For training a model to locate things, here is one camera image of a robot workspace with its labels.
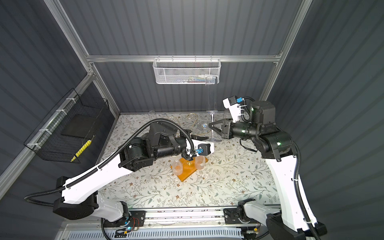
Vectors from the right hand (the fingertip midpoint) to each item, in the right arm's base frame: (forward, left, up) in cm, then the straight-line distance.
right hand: (211, 127), depth 56 cm
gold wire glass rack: (+46, +10, -44) cm, 65 cm away
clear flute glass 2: (+2, +4, -32) cm, 32 cm away
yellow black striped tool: (-1, +59, -14) cm, 61 cm away
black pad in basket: (+14, +68, -14) cm, 70 cm away
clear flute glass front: (-4, +16, -26) cm, 31 cm away
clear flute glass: (+9, +3, -9) cm, 13 cm away
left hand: (-3, +2, -1) cm, 3 cm away
